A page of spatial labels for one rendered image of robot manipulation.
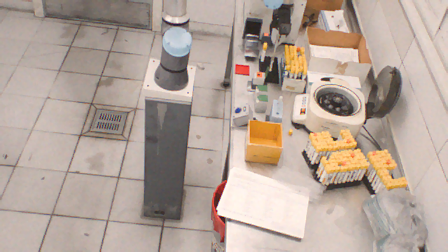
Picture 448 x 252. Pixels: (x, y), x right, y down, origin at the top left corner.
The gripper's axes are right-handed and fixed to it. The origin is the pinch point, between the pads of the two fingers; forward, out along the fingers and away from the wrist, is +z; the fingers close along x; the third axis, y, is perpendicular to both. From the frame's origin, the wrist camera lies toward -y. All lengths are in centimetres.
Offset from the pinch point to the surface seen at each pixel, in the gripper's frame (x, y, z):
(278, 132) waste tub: -1.3, -43.5, 12.5
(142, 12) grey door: 83, 152, 89
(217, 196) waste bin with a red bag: 17, -38, 65
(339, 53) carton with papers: -34.3, 14.9, 11.5
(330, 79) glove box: -26.1, -9.3, 9.2
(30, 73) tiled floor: 151, 81, 105
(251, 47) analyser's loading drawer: 8.8, 13.8, 13.8
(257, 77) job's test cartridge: 7.1, -13.0, 10.1
